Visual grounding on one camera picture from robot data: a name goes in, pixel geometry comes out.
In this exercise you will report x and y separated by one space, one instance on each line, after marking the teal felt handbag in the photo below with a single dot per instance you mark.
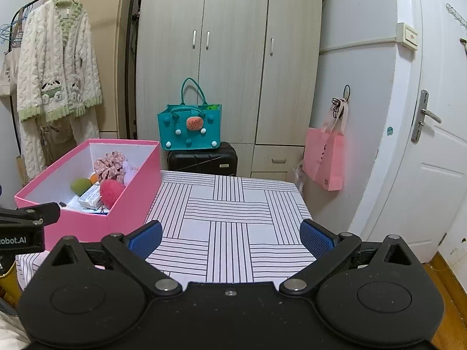
175 131

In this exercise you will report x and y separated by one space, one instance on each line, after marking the beige canvas tote bag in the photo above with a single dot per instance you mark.
9 73

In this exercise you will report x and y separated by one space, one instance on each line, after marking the pink cardboard box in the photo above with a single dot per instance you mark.
131 207

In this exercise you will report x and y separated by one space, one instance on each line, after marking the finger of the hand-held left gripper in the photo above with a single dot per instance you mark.
33 213

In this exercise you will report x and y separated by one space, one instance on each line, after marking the purple plush toy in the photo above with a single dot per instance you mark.
128 173

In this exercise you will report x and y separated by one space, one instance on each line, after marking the white wall hook rack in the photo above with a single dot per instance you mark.
456 12

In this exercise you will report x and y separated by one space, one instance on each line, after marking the light wood wardrobe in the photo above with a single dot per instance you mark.
233 62

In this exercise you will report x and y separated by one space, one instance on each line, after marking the blue white wipes pack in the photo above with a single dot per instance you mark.
78 207

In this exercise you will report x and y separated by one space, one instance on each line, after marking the yellow container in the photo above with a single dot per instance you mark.
9 280

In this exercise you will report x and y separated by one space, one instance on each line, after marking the hanging clear plastic bag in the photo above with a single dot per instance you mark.
300 178

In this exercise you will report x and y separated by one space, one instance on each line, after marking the white door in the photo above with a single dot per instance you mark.
419 189

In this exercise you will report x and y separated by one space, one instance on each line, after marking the beige wall switch box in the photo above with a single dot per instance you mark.
408 36

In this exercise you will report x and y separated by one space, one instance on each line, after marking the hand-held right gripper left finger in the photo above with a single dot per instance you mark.
146 238

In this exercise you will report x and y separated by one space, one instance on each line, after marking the white tissue pack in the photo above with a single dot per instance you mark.
89 197

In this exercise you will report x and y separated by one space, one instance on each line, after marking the pink fluffy puff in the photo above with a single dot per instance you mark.
111 193

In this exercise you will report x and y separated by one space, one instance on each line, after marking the orange makeup sponge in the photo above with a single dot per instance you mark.
94 178

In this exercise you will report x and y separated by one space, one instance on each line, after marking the pink floral scrunchie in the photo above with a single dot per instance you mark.
107 166

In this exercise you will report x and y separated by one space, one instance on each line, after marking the black suitcase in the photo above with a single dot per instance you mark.
204 160

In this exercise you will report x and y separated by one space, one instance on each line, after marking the white green fluffy robe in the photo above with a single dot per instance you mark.
54 62

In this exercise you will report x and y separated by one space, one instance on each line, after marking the pink tote bag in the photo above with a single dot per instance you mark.
324 160

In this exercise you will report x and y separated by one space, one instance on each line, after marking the black clothes rack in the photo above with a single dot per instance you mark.
132 116

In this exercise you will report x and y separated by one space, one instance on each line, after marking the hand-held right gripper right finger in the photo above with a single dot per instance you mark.
317 238

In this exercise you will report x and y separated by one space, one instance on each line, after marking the green round puff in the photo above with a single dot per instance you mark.
80 186

